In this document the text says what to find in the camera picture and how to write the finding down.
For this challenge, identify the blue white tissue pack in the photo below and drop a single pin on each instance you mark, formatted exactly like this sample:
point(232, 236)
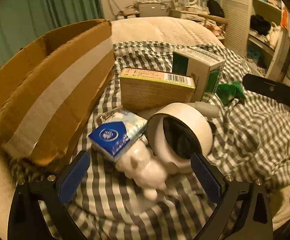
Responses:
point(118, 131)

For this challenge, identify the large green white box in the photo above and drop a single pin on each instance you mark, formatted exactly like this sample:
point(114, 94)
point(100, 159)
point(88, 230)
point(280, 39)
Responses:
point(203, 66)

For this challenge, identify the teal curtain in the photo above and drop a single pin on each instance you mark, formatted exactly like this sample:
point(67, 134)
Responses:
point(23, 21)

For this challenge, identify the white shelf cabinet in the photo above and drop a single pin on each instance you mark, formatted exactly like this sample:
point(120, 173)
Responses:
point(259, 30)

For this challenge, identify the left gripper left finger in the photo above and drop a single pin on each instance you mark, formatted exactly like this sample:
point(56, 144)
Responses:
point(26, 220)

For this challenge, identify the brown cardboard box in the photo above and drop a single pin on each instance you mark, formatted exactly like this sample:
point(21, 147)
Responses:
point(49, 89)

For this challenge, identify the green snack packet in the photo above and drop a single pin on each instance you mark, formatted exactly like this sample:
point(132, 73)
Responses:
point(227, 92)

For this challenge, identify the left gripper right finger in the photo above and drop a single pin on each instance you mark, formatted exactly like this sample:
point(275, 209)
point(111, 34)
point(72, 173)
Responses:
point(254, 220)

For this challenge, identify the black backpack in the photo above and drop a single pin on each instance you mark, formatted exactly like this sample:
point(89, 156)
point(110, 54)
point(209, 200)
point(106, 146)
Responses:
point(215, 9)

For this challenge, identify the small tan barcode box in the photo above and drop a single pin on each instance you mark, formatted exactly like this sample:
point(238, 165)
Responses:
point(143, 89)

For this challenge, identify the crumpled white tissue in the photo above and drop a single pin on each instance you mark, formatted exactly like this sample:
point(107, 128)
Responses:
point(140, 165)

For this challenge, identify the wooden dressing table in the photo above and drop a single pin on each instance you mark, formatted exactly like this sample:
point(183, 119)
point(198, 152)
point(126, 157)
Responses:
point(216, 24)

